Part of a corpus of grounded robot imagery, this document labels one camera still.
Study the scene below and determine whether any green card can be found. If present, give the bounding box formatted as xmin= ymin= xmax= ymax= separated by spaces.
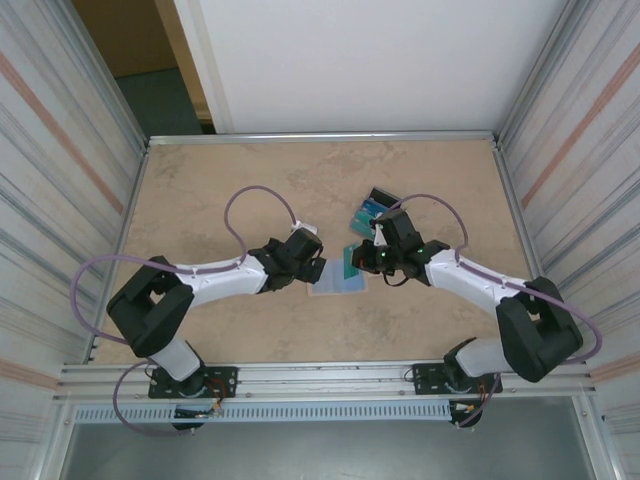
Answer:
xmin=341 ymin=244 xmax=363 ymax=281

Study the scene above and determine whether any beige leather card wallet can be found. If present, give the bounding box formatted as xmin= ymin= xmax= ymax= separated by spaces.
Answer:
xmin=306 ymin=258 xmax=370 ymax=297

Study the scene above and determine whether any clear plastic card tray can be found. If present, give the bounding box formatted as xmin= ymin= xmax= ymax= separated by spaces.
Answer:
xmin=346 ymin=186 xmax=403 ymax=240

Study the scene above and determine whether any dark navy card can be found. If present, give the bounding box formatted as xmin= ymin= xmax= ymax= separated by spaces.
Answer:
xmin=368 ymin=187 xmax=401 ymax=206

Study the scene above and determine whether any small green circuit board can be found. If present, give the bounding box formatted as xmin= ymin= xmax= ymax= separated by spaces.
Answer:
xmin=173 ymin=405 xmax=224 ymax=419

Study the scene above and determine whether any grey metal panel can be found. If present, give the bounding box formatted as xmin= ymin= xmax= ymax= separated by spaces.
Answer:
xmin=59 ymin=397 xmax=599 ymax=480

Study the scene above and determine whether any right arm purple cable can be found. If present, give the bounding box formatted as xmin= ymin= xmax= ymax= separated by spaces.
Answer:
xmin=374 ymin=193 xmax=603 ymax=430

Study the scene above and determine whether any long aluminium mounting rail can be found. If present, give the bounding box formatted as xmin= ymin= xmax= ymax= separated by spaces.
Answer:
xmin=52 ymin=355 xmax=599 ymax=407

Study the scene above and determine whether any aluminium table edge rail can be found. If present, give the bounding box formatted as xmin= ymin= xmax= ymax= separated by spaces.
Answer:
xmin=88 ymin=144 xmax=151 ymax=364
xmin=492 ymin=139 xmax=566 ymax=357
xmin=146 ymin=130 xmax=503 ymax=150

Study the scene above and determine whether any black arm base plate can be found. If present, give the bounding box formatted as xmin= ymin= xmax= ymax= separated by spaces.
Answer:
xmin=411 ymin=362 xmax=503 ymax=396
xmin=148 ymin=366 xmax=239 ymax=400

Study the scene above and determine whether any perforated grey cable duct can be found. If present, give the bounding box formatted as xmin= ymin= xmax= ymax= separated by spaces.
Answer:
xmin=72 ymin=402 xmax=454 ymax=424

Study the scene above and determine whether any white door frame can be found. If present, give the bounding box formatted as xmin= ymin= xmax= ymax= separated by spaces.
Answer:
xmin=172 ymin=0 xmax=235 ymax=135

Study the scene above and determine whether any aluminium frame post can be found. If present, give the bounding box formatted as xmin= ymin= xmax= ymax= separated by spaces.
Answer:
xmin=574 ymin=397 xmax=619 ymax=480
xmin=37 ymin=399 xmax=76 ymax=480

